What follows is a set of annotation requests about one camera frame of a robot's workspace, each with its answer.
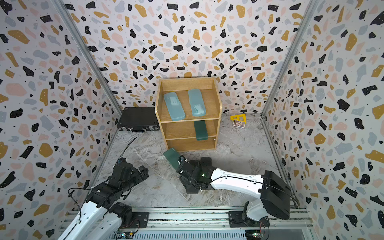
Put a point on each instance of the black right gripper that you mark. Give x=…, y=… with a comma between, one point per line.
x=184, y=182

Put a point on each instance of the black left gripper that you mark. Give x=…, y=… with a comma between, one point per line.
x=138, y=177

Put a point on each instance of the dark green pencil case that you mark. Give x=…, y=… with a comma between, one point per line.
x=201, y=130
x=173, y=157

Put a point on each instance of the light blue pencil case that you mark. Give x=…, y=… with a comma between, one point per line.
x=174, y=106
x=197, y=103

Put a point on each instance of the black pencil case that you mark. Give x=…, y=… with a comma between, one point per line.
x=206, y=161

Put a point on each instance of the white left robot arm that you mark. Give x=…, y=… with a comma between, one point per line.
x=102, y=214

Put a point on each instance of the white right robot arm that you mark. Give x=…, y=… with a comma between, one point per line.
x=272, y=195

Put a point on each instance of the wooden three-tier shelf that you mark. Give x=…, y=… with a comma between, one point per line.
x=181, y=135

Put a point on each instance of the black briefcase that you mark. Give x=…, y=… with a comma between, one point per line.
x=138, y=119

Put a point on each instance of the small photo card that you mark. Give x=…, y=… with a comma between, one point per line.
x=239, y=124

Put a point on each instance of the yellow triangle ruler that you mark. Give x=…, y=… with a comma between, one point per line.
x=240, y=118

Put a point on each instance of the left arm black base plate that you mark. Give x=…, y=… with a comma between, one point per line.
x=135, y=220

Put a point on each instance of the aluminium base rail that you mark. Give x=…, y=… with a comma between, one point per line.
x=209, y=223

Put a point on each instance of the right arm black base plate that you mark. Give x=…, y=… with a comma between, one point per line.
x=237, y=219

